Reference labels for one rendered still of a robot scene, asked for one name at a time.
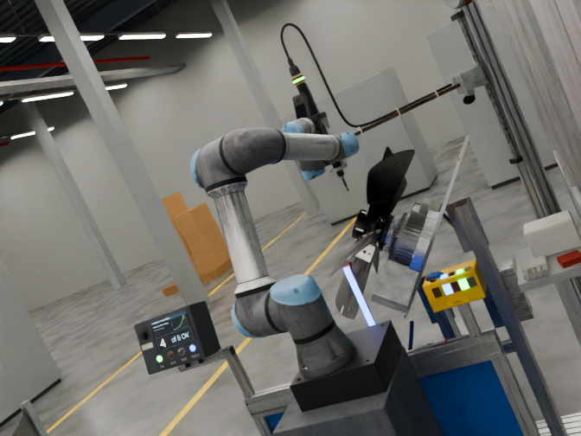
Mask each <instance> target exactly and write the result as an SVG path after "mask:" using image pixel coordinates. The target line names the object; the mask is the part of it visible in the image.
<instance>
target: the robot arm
mask: <svg viewBox="0 0 581 436"><path fill-rule="evenodd" d="M292 100H293V105H294V108H295V113H296V117H297V120H294V121H290V122H288V123H287V124H286V125H284V126H283V127H282V129H281V131H280V130H279V129H276V128H258V127H255V128H243V129H238V130H235V131H231V132H229V133H228V134H226V135H225V136H223V137H221V138H218V139H216V140H214V141H213V142H211V143H208V144H205V145H203V146H202V147H201V148H200V149H199V150H198V151H196V152H195V154H194V155H193V156H192V159H191V163H190V171H191V175H192V177H193V179H194V181H195V183H198V186H199V187H200V188H202V189H204V190H206V194H207V196H209V197H211V198H213V199H214V203H215V207H216V209H217V213H218V216H219V219H220V224H221V228H222V231H223V234H224V237H225V241H226V244H227V249H228V252H229V255H230V259H231V262H232V265H233V270H234V274H235V277H236V280H237V283H238V286H237V288H236V290H235V292H234V295H235V297H236V300H235V301H234V302H233V308H232V309H231V315H232V320H233V324H234V325H235V327H236V329H237V330H238V331H239V332H240V333H241V334H243V335H244V336H246V337H250V338H256V337H259V338H262V337H268V336H271V335H276V334H280V333H285V332H290V335H291V337H292V340H293V342H294V344H295V345H296V350H297V362H298V367H299V369H300V371H301V373H302V376H303V377H305V378H317V377H320V376H324V375H327V374H330V373H332V372H334V371H336V370H338V369H339V368H341V367H342V366H344V365H345V364H346V363H348V362H349V361H350V360H351V359H352V358H353V356H354V354H355V351H356V350H355V347H354V345H353V343H352V341H351V340H350V339H349V338H348V337H347V336H346V335H345V334H344V333H343V331H342V330H341V329H340V328H339V327H338V326H337V325H336V323H335V320H334V319H333V317H332V315H331V312H330V310H329V308H328V306H327V304H326V302H325V300H324V298H323V295H322V291H321V289H320V287H319V286H318V285H317V283H316V282H315V280H314V279H313V278H312V277H311V276H309V275H307V274H298V275H294V276H290V277H289V278H287V279H282V280H280V281H278V282H276V280H275V279H272V278H271V277H270V276H269V275H268V272H267V269H266V266H265V261H264V257H263V254H262V251H261V248H260V245H259V239H258V236H257V233H256V230H255V227H254V224H253V220H252V215H251V212H250V209H249V206H248V203H247V199H246V194H245V188H246V186H247V184H248V182H247V179H246V174H247V173H249V172H251V171H253V170H256V169H257V168H260V167H263V166H265V165H267V164H278V163H279V162H281V161H282V160H296V162H297V166H298V168H299V170H300V172H301V174H302V175H303V178H304V179H305V180H307V181H309V180H311V179H314V178H316V177H318V176H320V175H322V174H324V173H325V169H324V168H325V167H326V166H329V165H331V164H334V163H336V162H339V161H341V160H342V159H345V158H347V157H351V156H353V155H354V154H356V153H357V152H358V151H359V142H358V139H357V137H356V136H355V135H354V134H353V133H352V132H351V131H346V132H344V133H341V134H339V135H327V134H328V132H327V129H326V128H325V125H326V126H327V127H328V128H329V122H328V119H327V116H328V115H327V113H326V112H321V113H319V114H318V113H317V114H314V115H312V116H310V109H309V105H308V100H307V96H306V94H304V93H300V94H298V95H296V96H294V97H292Z"/></svg>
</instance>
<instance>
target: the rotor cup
mask: <svg viewBox="0 0 581 436"><path fill-rule="evenodd" d="M362 211H363V212H367V211H366V210H365V209H361V210H360V212H359V214H358V215H357V217H356V220H355V223H354V227H353V231H352V238H354V239H356V240H357V239H359V237H360V236H362V235H364V234H367V233H371V232H373V231H376V230H379V229H380V230H381V232H380V235H379V237H378V238H377V239H376V240H375V242H378V244H379V245H378V251H381V252H383V250H384V248H385V247H384V245H385V241H386V237H387V234H388V231H389V228H390V227H391V224H392V222H393V221H394V215H389V216H388V218H387V220H382V219H381V216H378V217H371V218H367V216H366V214H365V213H362ZM356 228H359V229H362V230H363V232H361V231H359V230H356ZM373 242H374V241H373ZM373 242H372V243H373ZM372 243H370V244H372Z"/></svg>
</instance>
